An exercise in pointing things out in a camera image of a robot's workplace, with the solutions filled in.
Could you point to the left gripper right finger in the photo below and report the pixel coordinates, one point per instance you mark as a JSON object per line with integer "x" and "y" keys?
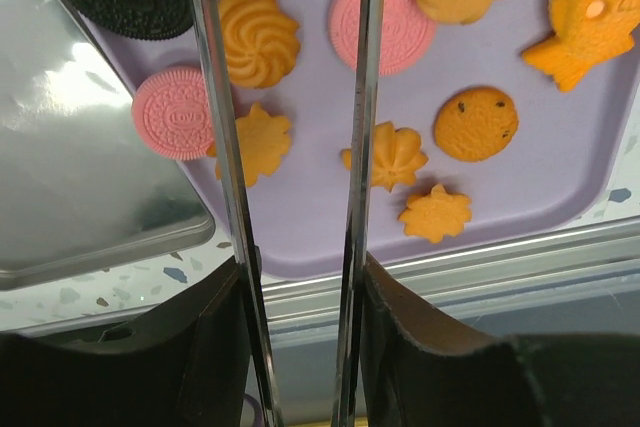
{"x": 422, "y": 367}

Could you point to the orange leaf cookie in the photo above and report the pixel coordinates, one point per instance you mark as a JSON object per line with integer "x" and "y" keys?
{"x": 264, "y": 139}
{"x": 436, "y": 215}

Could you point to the pink sandwich cookie centre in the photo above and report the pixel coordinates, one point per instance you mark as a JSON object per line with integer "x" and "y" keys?
{"x": 407, "y": 34}

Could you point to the orange swirl cookie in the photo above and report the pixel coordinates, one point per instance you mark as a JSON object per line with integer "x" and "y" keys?
{"x": 260, "y": 42}

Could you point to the orange chip cookie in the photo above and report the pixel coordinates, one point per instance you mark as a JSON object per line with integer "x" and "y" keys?
{"x": 476, "y": 124}

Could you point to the pink sandwich cookie left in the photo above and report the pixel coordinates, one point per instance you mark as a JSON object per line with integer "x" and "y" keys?
{"x": 171, "y": 114}

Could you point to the orange leaf cookie left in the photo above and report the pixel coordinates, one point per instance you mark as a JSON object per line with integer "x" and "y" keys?
{"x": 264, "y": 139}

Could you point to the orange fish cookie right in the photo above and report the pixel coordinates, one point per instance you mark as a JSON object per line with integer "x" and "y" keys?
{"x": 585, "y": 33}

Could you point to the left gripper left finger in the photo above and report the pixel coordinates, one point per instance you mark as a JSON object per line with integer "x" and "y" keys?
{"x": 182, "y": 363}

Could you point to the orange leaf cookie bottom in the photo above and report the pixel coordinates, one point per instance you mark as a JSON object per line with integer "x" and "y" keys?
{"x": 436, "y": 215}

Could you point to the pink sandwich cookie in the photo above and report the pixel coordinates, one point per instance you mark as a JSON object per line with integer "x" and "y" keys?
{"x": 407, "y": 34}
{"x": 171, "y": 114}

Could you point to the orange rosette cookie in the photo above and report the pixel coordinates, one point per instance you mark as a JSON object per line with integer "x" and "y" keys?
{"x": 397, "y": 156}

